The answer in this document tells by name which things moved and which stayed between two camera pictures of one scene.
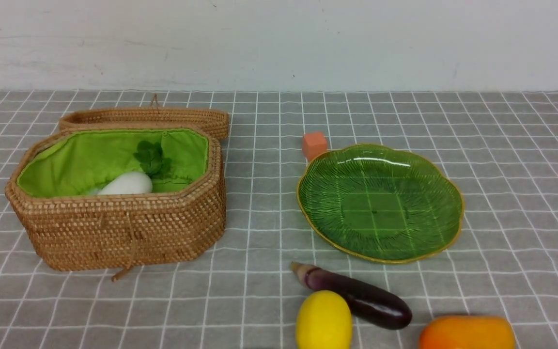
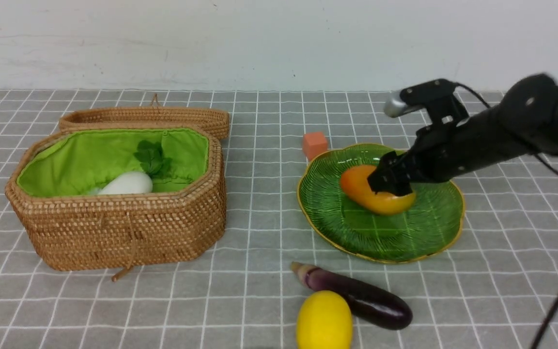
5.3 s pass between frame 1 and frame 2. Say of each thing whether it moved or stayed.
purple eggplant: stayed
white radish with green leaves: stayed
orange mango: moved
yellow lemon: stayed
